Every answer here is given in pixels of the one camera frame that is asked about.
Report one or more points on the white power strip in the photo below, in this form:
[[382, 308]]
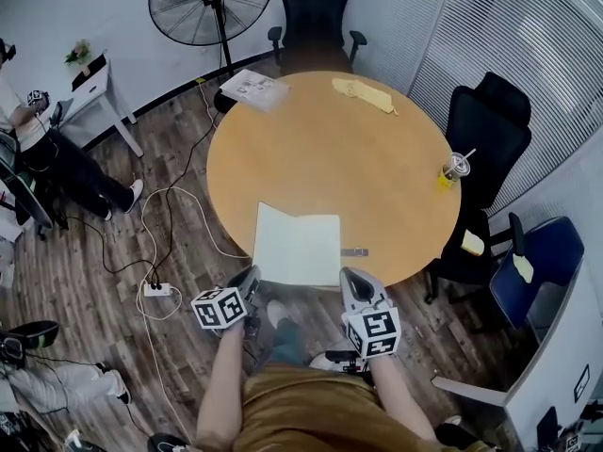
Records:
[[157, 290]]

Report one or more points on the blue chair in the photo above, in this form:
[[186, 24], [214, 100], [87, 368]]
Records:
[[542, 266]]

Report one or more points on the person's right forearm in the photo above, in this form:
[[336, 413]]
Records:
[[400, 393]]

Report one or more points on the yellow sponge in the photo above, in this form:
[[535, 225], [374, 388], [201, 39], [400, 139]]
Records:
[[473, 243]]

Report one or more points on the person's left forearm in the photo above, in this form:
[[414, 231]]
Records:
[[219, 384]]

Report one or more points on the small black bar-shaped object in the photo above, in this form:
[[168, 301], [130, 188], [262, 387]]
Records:
[[354, 252]]

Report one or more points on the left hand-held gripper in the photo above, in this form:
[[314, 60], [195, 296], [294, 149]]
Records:
[[219, 309]]

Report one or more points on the black standing fan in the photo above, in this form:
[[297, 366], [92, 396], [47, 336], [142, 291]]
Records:
[[210, 5]]

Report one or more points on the plastic cup with straw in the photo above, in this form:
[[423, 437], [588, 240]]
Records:
[[454, 170]]

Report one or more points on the person's white shoe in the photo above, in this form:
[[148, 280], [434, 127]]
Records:
[[279, 310], [322, 361]]

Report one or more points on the stack of printed papers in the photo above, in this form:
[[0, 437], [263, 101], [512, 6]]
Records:
[[254, 90]]

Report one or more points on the white window blinds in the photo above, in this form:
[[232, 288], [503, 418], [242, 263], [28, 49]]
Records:
[[513, 64]]

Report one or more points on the person's brown shirt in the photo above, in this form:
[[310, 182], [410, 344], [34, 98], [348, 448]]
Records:
[[320, 412]]

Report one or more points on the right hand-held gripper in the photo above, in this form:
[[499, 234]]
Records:
[[374, 332]]

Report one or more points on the white side table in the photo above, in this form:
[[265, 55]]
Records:
[[101, 99]]

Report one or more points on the black office chair with headrest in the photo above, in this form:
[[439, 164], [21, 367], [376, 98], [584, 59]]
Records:
[[316, 26]]

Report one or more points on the person's blue jeans leg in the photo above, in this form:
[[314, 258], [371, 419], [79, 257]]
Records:
[[287, 342]]

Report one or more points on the black mesh office chair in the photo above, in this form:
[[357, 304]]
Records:
[[485, 153]]

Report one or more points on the small potted plant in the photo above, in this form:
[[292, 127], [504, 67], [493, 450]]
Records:
[[78, 54]]

